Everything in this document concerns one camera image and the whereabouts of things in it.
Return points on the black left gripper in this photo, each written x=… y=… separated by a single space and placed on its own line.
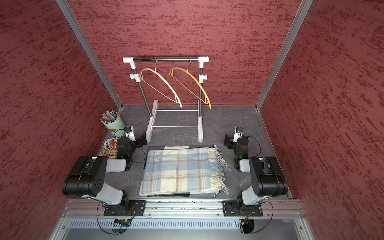
x=139 y=142

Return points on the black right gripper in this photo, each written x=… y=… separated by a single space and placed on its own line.
x=229 y=140

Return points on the blue cream plaid fringed scarf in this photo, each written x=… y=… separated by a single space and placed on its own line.
x=180 y=171

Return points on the pale wooden hanger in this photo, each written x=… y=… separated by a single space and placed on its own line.
x=155 y=77

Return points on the orange wooden hanger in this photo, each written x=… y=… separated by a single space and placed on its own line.
x=192 y=84

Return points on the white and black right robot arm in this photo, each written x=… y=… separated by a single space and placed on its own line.
x=267 y=178

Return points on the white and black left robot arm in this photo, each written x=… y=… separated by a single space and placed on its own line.
x=86 y=179

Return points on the colourful illustrated booklet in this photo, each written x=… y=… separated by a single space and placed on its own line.
x=109 y=147

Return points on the green cup with pencils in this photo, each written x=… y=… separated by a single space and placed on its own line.
x=114 y=123

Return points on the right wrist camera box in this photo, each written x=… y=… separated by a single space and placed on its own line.
x=238 y=134

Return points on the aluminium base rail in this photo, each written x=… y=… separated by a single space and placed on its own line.
x=173 y=208

